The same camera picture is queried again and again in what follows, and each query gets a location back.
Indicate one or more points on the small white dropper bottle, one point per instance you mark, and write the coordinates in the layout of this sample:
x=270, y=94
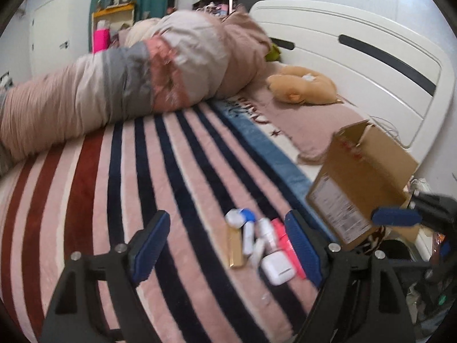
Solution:
x=267, y=232

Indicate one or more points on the pink marker pen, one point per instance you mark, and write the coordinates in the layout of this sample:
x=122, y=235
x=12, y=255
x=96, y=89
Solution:
x=286, y=246

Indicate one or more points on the pink gift bag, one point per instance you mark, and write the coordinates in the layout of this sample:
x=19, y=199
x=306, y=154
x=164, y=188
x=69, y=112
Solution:
x=101, y=40

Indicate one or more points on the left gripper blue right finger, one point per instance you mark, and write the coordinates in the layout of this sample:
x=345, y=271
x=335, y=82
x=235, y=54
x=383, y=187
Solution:
x=309, y=247

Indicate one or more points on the green plush toy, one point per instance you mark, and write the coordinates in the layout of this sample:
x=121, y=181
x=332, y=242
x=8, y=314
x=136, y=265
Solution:
x=274, y=54

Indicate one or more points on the white door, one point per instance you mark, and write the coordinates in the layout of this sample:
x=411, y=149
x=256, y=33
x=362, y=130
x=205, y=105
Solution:
x=50, y=37

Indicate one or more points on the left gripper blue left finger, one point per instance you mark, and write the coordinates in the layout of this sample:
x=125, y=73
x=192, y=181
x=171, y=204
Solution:
x=146, y=246

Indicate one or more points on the white earbuds case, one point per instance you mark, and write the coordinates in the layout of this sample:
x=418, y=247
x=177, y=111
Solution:
x=277, y=268

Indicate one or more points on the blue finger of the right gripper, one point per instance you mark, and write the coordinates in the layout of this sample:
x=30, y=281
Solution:
x=395, y=217

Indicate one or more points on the cardboard box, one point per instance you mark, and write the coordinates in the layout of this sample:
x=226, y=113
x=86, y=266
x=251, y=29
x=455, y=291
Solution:
x=364, y=169

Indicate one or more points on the blue white contact lens case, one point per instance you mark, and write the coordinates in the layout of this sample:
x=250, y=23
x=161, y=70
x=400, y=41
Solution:
x=236, y=218

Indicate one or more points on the yellow shelf cabinet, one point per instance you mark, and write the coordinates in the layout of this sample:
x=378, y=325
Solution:
x=116, y=16

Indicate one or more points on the rolled patchwork quilt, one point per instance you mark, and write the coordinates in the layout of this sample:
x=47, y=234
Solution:
x=165, y=65

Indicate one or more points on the striped plush blanket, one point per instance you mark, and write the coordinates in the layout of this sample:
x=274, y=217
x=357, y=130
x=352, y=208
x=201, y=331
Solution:
x=124, y=230

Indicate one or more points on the pink corduroy pillow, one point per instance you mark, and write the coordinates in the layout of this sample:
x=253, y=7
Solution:
x=309, y=127

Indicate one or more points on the white bed headboard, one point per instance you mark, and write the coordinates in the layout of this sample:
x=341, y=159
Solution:
x=398, y=78

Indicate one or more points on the gold rectangular bar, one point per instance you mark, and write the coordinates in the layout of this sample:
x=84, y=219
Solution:
x=236, y=258

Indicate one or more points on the brown plush toy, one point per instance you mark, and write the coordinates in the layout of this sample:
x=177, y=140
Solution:
x=296, y=85

